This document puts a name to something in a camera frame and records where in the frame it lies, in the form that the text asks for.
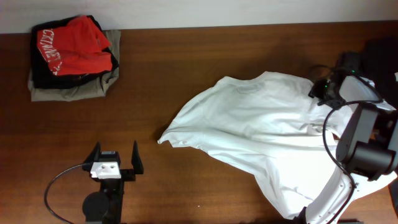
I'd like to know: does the black folded shirt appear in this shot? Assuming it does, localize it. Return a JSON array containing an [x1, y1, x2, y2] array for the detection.
[[30, 16, 119, 89]]

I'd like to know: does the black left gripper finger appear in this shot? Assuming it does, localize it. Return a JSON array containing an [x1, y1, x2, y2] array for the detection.
[[84, 142, 101, 163], [131, 141, 144, 170]]

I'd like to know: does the black garment at right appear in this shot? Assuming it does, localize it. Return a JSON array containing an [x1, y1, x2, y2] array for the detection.
[[362, 37, 398, 215]]

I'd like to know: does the white t-shirt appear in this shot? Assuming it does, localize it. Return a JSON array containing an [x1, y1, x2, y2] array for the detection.
[[160, 72, 353, 220]]

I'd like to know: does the khaki folded garment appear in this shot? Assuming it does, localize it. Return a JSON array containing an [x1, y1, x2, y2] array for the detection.
[[28, 30, 121, 101]]

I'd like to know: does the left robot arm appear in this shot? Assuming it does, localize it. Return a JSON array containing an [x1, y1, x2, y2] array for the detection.
[[82, 142, 144, 224]]

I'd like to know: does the red folded shirt white lettering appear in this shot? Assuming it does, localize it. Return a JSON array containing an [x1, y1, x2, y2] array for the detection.
[[37, 16, 113, 77]]

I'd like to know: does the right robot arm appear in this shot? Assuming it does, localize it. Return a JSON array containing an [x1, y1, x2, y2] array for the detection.
[[293, 75, 397, 223]]

